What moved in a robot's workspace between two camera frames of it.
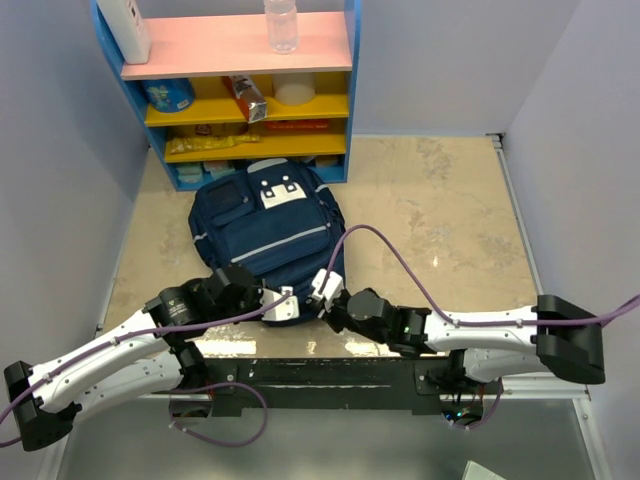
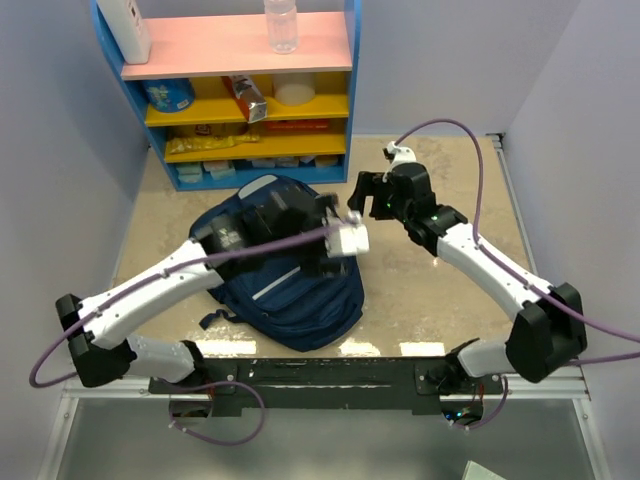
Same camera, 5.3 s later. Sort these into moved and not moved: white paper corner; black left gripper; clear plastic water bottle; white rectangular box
Moved: black left gripper
Not moved: white paper corner; white rectangular box; clear plastic water bottle
